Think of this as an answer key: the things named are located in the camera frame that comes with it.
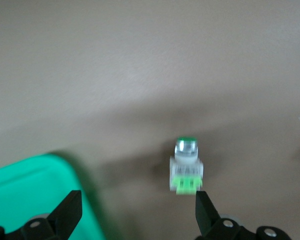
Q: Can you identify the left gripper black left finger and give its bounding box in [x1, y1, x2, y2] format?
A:
[0, 189, 83, 240]

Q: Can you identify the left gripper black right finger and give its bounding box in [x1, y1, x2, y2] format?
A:
[194, 190, 291, 240]

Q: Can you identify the green push button switch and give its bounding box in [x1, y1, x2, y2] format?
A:
[169, 135, 205, 196]

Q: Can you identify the green plastic tray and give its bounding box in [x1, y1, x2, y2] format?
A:
[0, 152, 107, 240]

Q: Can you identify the brown table cover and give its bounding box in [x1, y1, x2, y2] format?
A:
[0, 0, 300, 240]

